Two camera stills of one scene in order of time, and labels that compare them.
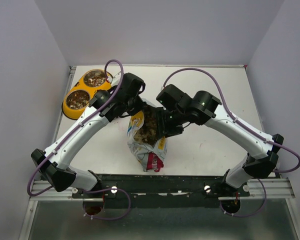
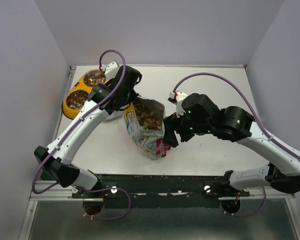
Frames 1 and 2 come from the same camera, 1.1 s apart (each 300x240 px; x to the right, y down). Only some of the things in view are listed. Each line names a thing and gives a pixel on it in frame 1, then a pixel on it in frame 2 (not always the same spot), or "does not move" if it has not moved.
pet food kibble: x=146 y=131 does not move
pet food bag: x=149 y=158 to x=144 y=118
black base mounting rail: x=161 y=191 does not move
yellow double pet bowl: x=78 y=97 does not move
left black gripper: x=140 y=105 to x=132 y=96
